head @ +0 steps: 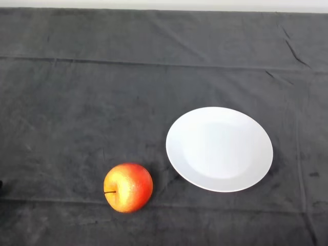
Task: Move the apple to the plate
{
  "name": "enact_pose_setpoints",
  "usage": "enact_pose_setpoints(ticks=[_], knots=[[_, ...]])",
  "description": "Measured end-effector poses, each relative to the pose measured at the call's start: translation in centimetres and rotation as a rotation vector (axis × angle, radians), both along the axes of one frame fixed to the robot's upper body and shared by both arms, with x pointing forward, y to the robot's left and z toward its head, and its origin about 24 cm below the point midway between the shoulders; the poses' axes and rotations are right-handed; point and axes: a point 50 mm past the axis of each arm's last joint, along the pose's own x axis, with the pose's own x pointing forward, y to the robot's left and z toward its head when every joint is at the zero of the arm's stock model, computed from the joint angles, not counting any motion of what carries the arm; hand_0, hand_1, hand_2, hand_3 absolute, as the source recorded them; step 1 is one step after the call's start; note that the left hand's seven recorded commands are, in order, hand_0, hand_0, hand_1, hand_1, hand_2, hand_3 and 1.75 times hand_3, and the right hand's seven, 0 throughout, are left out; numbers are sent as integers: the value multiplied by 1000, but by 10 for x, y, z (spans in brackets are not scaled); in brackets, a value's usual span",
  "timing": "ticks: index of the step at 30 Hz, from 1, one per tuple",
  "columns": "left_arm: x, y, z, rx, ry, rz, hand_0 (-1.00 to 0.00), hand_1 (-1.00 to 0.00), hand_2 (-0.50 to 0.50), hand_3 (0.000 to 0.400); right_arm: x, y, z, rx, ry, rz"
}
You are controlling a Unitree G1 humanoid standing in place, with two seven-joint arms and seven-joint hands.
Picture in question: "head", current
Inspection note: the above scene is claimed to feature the white round plate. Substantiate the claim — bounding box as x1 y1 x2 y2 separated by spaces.
165 106 274 193

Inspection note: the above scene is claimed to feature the red yellow apple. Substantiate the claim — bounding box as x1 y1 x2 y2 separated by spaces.
103 162 154 214

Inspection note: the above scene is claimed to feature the black cloth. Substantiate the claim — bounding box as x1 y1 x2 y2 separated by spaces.
0 7 328 246

